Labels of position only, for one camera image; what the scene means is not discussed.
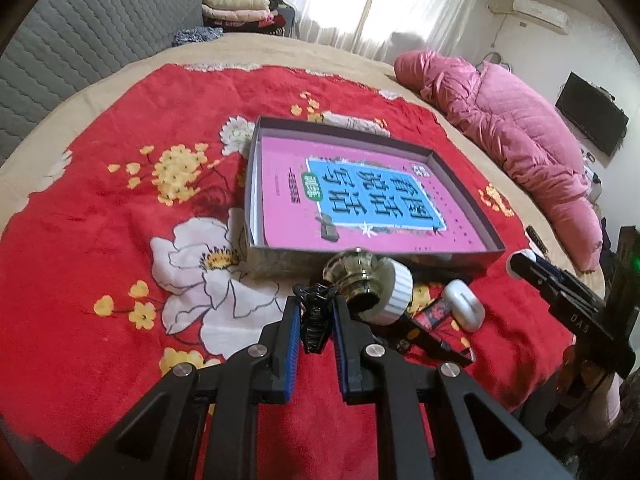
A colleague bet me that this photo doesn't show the white earbuds case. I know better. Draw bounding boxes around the white earbuds case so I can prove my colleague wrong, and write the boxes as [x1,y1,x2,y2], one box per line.
[442,280,486,333]

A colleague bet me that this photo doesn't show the black hair claw clip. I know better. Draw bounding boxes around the black hair claw clip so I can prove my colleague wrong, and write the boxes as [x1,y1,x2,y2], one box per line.
[293,283,338,354]

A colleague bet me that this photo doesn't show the small white pill bottle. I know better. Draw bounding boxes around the small white pill bottle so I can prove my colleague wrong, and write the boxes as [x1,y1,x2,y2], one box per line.
[506,249,537,280]

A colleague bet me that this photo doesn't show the person's right hand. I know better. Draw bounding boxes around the person's right hand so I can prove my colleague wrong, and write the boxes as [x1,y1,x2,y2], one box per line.
[556,344,623,441]

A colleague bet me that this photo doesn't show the small red patterned lighter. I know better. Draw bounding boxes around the small red patterned lighter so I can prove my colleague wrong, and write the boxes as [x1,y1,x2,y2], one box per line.
[413,298,451,332]

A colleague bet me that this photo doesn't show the pink quilted duvet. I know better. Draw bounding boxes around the pink quilted duvet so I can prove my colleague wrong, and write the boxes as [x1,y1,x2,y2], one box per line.
[394,50,603,272]

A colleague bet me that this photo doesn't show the gold glass knob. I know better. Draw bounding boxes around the gold glass knob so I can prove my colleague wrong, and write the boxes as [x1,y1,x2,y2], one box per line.
[322,248,383,314]

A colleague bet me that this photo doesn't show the red floral blanket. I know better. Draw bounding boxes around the red floral blanket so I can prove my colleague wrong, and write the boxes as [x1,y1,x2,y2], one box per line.
[0,63,576,480]

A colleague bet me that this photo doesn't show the pink Chinese workbook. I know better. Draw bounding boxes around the pink Chinese workbook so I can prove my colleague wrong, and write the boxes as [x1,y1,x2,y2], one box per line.
[259,136,487,254]

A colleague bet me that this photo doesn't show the grey cardboard box tray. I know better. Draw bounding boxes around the grey cardboard box tray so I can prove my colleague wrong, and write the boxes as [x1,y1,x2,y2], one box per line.
[244,117,506,278]

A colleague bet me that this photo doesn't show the white air conditioner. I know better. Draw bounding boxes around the white air conditioner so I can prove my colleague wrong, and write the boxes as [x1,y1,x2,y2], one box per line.
[512,0,570,35]

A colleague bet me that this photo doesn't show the white sheer curtain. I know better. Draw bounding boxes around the white sheer curtain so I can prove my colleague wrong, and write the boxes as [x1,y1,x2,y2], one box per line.
[285,0,477,63]

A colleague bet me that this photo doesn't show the folded clothes pile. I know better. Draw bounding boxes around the folded clothes pile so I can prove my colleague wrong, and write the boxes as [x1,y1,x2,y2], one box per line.
[202,0,295,37]

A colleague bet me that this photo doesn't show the blue patterned cloth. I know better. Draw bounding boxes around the blue patterned cloth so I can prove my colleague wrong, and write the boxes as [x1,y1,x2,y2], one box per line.
[171,26,224,47]

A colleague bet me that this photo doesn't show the grey quilted headboard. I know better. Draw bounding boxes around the grey quilted headboard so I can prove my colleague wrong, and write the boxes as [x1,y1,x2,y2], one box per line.
[1,0,203,159]

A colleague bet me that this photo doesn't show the black wall television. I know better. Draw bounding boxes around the black wall television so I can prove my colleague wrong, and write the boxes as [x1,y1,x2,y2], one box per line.
[555,73,629,157]

